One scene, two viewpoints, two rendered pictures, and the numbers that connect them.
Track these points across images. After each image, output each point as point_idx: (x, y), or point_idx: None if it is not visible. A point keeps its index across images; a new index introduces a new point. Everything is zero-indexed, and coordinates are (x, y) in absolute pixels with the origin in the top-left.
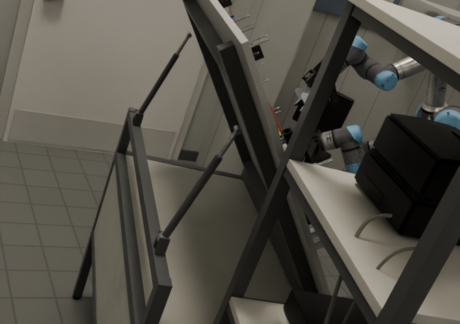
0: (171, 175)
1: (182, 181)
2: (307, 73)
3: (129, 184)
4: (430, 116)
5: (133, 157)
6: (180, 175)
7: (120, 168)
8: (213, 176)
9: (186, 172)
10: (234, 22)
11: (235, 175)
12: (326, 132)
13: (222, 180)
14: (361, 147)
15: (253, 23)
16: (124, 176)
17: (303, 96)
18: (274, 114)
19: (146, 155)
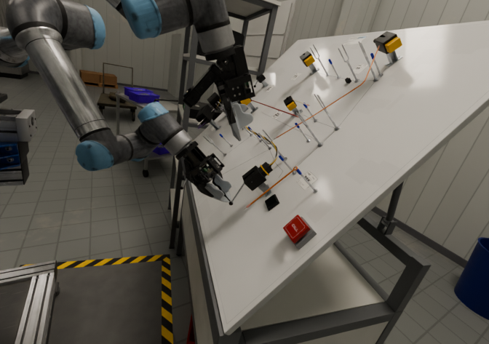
0: (321, 283)
1: (304, 274)
2: (252, 85)
3: (336, 246)
4: (55, 28)
5: (374, 298)
6: (313, 286)
7: (361, 267)
8: (277, 312)
9: (311, 298)
10: (365, 59)
11: (245, 340)
12: (188, 134)
13: (263, 307)
14: (123, 135)
15: (342, 46)
16: (348, 257)
17: (241, 108)
18: (268, 105)
19: (372, 316)
